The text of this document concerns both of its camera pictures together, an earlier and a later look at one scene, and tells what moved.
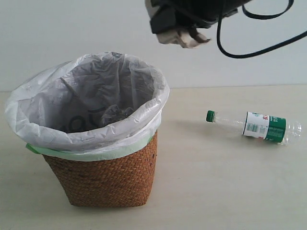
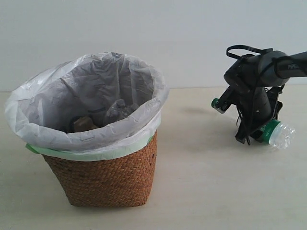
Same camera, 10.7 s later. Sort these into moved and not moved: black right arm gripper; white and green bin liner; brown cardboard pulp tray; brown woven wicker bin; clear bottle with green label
Moved: clear bottle with green label; brown cardboard pulp tray; black right arm gripper
Not moved: brown woven wicker bin; white and green bin liner
